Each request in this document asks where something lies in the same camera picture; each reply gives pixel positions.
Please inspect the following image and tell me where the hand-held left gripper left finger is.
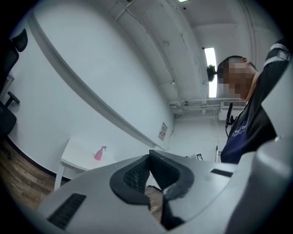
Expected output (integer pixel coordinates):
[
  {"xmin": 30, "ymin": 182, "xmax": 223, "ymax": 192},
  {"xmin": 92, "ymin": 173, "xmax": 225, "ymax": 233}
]
[{"xmin": 36, "ymin": 154, "xmax": 165, "ymax": 234}]

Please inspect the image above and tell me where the black office chair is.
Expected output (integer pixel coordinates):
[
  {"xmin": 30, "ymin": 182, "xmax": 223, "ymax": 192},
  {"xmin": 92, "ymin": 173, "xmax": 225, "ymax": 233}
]
[{"xmin": 0, "ymin": 28, "xmax": 28, "ymax": 158}]

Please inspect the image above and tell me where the paper wall notice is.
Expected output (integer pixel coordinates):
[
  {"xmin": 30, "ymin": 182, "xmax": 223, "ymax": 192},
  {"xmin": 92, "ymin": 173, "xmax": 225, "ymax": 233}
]
[{"xmin": 157, "ymin": 122, "xmax": 169, "ymax": 141}]

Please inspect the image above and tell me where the white air conditioner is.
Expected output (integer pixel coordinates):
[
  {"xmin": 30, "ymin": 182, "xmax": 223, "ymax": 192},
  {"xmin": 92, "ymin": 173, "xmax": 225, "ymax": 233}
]
[{"xmin": 218, "ymin": 100, "xmax": 247, "ymax": 121}]

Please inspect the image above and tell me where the black chest-mounted device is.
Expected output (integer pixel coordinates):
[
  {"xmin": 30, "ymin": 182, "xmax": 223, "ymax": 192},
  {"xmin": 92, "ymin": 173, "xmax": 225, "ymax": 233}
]
[{"xmin": 225, "ymin": 102, "xmax": 238, "ymax": 138}]

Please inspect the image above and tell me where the white table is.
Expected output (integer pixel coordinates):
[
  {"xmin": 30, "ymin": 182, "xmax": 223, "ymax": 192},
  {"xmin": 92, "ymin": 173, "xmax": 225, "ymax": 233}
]
[{"xmin": 54, "ymin": 136, "xmax": 119, "ymax": 191}]

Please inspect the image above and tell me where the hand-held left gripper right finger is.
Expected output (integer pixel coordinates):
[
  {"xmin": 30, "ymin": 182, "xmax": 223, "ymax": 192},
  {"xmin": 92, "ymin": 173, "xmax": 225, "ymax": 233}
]
[{"xmin": 148, "ymin": 149, "xmax": 240, "ymax": 231}]

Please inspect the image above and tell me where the black head-mounted camera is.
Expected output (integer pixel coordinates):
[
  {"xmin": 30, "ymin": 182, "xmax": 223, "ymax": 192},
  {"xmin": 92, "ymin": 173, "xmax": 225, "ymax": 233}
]
[{"xmin": 206, "ymin": 64, "xmax": 218, "ymax": 83}]

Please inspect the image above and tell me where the person's head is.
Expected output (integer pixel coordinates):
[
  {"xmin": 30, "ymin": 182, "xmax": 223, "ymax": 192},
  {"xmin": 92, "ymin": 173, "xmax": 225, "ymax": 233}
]
[{"xmin": 217, "ymin": 55, "xmax": 258, "ymax": 101}]

